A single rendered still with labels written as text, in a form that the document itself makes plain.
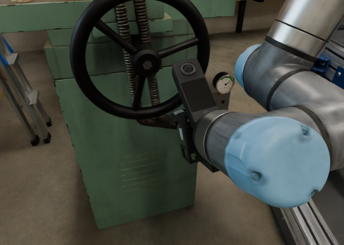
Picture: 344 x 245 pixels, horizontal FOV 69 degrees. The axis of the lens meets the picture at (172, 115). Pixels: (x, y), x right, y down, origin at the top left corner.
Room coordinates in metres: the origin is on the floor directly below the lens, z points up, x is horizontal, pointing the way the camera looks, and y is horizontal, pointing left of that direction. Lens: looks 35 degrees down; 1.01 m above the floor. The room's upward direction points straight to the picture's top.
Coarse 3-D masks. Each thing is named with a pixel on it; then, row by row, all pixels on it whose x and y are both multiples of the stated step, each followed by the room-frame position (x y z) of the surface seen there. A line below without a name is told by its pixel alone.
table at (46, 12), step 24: (0, 0) 0.63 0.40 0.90; (48, 0) 0.63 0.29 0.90; (72, 0) 0.63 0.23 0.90; (192, 0) 0.70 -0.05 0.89; (216, 0) 0.72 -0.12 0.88; (0, 24) 0.57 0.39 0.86; (24, 24) 0.59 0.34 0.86; (48, 24) 0.60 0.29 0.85; (72, 24) 0.62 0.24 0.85; (168, 24) 0.59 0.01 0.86
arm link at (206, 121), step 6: (210, 114) 0.27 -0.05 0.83; (216, 114) 0.25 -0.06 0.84; (222, 114) 0.25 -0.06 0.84; (204, 120) 0.26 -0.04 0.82; (210, 120) 0.24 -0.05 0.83; (198, 126) 0.26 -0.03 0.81; (204, 126) 0.25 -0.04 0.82; (198, 132) 0.25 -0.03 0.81; (204, 132) 0.24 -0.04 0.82; (198, 138) 0.24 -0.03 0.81; (204, 138) 0.23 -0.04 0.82; (198, 144) 0.24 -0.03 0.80; (204, 144) 0.26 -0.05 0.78; (198, 150) 0.24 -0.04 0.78; (204, 150) 0.22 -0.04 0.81; (204, 156) 0.23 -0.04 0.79; (210, 162) 0.21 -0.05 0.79
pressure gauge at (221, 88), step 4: (220, 72) 0.69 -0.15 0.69; (224, 72) 0.69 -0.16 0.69; (216, 76) 0.68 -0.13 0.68; (220, 76) 0.67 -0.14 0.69; (224, 76) 0.67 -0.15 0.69; (228, 76) 0.67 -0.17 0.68; (232, 76) 0.68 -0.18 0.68; (216, 80) 0.67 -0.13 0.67; (220, 80) 0.67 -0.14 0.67; (224, 80) 0.67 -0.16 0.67; (228, 80) 0.67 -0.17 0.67; (232, 80) 0.68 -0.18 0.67; (212, 84) 0.69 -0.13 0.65; (216, 84) 0.66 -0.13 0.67; (220, 84) 0.67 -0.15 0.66; (224, 84) 0.67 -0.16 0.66; (228, 84) 0.67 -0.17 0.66; (232, 84) 0.68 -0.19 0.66; (216, 88) 0.66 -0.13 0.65; (220, 88) 0.67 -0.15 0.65; (224, 88) 0.67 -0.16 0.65; (228, 88) 0.68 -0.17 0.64; (220, 92) 0.66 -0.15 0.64; (224, 92) 0.67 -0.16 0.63
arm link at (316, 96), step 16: (288, 80) 0.27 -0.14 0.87; (304, 80) 0.26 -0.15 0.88; (320, 80) 0.26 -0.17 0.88; (272, 96) 0.27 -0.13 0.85; (288, 96) 0.25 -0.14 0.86; (304, 96) 0.24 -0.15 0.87; (320, 96) 0.23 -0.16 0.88; (336, 96) 0.22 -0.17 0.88; (320, 112) 0.20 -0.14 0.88; (336, 112) 0.20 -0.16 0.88; (320, 128) 0.18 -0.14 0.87; (336, 128) 0.18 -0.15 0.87; (336, 144) 0.17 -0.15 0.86; (336, 160) 0.17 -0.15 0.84
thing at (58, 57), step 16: (48, 48) 0.60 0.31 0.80; (64, 48) 0.61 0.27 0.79; (96, 48) 0.63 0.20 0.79; (112, 48) 0.64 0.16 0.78; (160, 48) 0.68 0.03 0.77; (192, 48) 0.71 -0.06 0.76; (48, 64) 0.60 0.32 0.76; (64, 64) 0.61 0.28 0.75; (96, 64) 0.63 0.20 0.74; (112, 64) 0.64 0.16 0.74
